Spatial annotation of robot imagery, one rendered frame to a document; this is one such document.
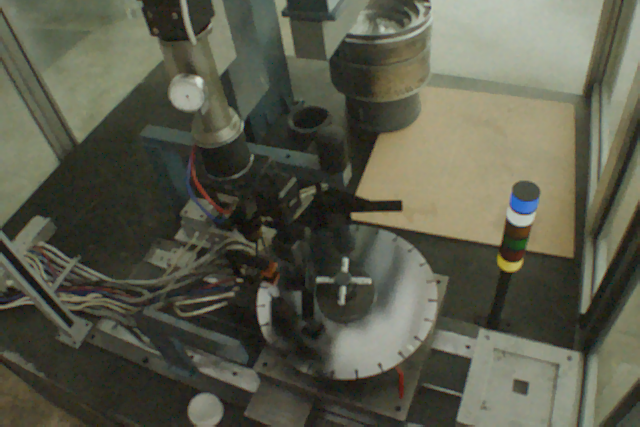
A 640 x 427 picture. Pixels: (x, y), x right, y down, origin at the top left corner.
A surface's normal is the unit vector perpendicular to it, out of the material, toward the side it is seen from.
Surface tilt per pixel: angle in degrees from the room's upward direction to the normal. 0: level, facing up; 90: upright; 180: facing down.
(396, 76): 90
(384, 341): 0
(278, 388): 0
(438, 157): 0
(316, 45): 90
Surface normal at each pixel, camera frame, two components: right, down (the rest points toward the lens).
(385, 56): 0.03, 0.71
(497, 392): -0.12, -0.69
